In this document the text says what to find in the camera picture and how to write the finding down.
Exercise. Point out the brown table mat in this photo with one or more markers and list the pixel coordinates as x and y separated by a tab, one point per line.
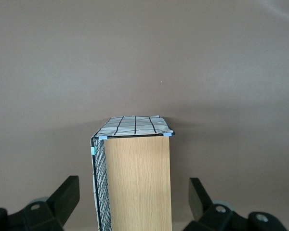
144	60

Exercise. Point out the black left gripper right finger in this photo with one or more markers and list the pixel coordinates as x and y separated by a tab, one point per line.
212	216

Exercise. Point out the light wooden step shelf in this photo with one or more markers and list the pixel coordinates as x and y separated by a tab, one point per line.
139	183

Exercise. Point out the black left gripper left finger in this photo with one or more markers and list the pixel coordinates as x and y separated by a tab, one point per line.
50	211

